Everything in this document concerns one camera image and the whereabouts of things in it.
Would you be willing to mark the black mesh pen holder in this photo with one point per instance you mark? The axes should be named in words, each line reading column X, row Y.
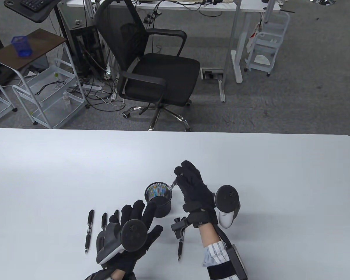
column 163, row 208

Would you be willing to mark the white power strip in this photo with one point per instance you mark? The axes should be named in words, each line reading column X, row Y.
column 90, row 87

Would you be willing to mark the black forearm battery box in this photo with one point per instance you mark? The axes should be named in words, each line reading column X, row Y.
column 239, row 259

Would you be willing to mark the white office desk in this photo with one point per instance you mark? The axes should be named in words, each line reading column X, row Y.
column 250, row 6

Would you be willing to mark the person's right hand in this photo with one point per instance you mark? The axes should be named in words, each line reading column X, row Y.
column 195, row 189

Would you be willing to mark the blue mesh pen cup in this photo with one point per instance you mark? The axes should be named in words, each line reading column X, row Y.
column 22, row 48

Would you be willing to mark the small clear spray bottle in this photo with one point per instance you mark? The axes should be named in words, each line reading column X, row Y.
column 66, row 100

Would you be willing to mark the black keyboard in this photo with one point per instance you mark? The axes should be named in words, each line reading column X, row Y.
column 35, row 3

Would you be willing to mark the person's right forearm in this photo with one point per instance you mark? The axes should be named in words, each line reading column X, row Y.
column 210, row 237

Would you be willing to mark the white cart with brown top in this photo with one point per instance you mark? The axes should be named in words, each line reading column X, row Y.
column 38, row 43

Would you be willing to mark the black keyboard stand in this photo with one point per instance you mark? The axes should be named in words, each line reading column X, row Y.
column 40, row 16

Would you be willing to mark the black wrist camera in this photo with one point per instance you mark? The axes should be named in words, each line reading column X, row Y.
column 179, row 225

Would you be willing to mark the person's left hand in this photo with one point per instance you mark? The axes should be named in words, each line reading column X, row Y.
column 140, row 211

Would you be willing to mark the small white rolling cart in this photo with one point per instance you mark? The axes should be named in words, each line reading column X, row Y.
column 265, row 43

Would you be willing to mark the grey floor socket box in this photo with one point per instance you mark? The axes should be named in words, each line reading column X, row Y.
column 212, row 73

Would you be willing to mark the black mesh office chair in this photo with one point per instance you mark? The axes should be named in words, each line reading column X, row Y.
column 160, row 75

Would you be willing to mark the chrome chair base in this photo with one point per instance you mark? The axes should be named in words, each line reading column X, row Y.
column 323, row 1

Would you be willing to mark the black computer tower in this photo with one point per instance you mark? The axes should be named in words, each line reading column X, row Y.
column 84, row 49

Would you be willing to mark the white cloth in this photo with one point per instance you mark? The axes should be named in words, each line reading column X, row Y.
column 262, row 59

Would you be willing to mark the grey handheld controller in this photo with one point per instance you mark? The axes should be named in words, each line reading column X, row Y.
column 134, row 235
column 227, row 201

